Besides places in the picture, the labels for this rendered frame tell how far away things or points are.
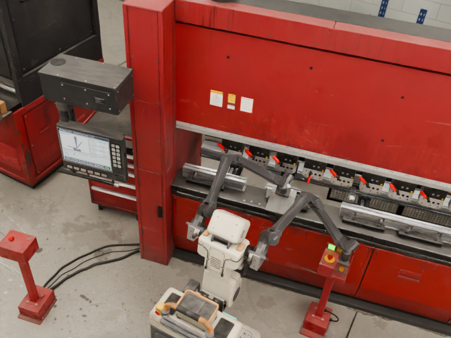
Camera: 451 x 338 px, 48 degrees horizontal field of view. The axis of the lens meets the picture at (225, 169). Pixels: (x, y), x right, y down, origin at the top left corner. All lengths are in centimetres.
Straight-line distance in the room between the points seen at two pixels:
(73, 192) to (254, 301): 210
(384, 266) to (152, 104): 205
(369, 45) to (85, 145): 181
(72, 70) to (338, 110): 164
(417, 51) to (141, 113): 175
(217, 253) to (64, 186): 259
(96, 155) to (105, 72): 55
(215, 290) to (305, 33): 170
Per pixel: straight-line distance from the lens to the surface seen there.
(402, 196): 364
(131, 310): 424
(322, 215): 326
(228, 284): 327
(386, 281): 411
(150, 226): 416
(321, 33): 303
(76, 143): 336
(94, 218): 491
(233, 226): 295
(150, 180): 380
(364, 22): 314
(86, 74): 313
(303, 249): 398
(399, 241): 382
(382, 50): 304
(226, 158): 318
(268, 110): 336
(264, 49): 316
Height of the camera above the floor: 352
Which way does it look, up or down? 41 degrees down
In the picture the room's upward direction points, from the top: 5 degrees clockwise
